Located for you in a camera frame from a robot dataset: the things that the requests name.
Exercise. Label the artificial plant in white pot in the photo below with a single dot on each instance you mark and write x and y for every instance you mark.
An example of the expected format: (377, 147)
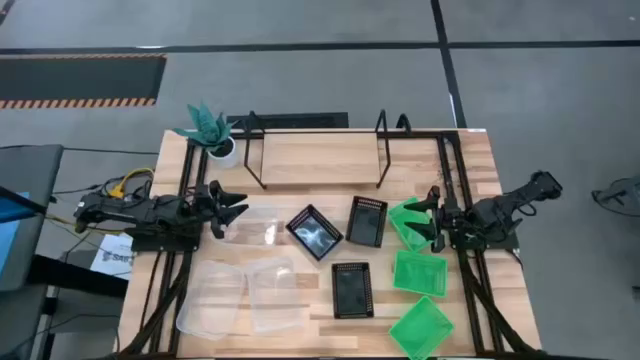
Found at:
(207, 125)

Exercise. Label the black side bench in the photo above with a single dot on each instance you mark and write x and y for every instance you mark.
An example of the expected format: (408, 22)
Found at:
(75, 275)

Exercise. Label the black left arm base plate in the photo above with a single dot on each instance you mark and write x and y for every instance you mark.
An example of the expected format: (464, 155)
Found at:
(165, 244)

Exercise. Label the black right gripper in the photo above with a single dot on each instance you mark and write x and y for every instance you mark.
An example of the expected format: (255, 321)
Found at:
(450, 217)

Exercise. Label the black plastic basket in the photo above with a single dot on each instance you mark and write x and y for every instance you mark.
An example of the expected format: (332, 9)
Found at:
(315, 232)
(366, 222)
(352, 291)

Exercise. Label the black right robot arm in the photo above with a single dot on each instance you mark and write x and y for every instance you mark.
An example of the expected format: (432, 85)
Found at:
(505, 210)

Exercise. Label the grey cart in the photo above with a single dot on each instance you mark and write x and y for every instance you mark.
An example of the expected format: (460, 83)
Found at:
(30, 170)

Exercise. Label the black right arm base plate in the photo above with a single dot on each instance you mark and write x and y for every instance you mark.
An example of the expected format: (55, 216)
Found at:
(505, 242)

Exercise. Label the green plastic basket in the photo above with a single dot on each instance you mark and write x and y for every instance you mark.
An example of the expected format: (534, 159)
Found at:
(420, 274)
(400, 217)
(421, 327)

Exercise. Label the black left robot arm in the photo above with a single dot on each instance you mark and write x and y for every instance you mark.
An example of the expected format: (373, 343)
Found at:
(130, 212)

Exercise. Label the black hazard-striped floor mat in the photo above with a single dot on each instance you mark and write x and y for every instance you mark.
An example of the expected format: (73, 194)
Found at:
(80, 77)

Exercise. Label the white printed paper sheet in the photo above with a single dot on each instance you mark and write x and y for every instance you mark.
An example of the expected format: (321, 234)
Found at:
(115, 257)

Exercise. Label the clear plastic basket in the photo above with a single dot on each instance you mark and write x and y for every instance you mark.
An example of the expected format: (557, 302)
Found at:
(210, 300)
(250, 232)
(275, 295)

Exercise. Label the black aluminium rig frame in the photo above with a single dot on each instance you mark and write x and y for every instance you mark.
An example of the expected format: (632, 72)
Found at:
(472, 300)

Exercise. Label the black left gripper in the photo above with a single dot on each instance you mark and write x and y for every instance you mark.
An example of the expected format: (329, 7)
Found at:
(200, 210)

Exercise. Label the black chair base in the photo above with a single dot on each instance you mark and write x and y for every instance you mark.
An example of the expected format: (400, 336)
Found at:
(620, 195)

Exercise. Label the blue panel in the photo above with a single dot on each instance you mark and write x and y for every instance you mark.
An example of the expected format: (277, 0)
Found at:
(5, 240)

